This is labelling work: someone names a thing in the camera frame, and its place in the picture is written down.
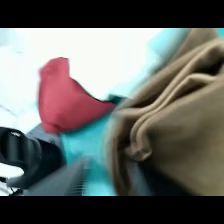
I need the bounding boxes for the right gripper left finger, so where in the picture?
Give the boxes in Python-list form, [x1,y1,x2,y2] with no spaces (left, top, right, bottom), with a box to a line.
[27,158,90,197]

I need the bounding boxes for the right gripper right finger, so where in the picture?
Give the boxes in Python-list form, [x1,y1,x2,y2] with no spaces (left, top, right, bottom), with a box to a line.
[127,161,162,197]

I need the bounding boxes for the brown garment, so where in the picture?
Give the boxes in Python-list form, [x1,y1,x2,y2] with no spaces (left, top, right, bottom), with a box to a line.
[105,28,224,197]

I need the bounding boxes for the dark grey garment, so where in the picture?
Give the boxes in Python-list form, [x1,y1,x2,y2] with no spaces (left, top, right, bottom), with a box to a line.
[5,123,67,190]

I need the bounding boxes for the teal garment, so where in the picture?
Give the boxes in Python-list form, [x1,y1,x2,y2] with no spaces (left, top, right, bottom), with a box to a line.
[60,28,192,197]

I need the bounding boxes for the red garment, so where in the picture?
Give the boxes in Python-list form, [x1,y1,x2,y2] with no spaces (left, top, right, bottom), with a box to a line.
[37,56,117,134]

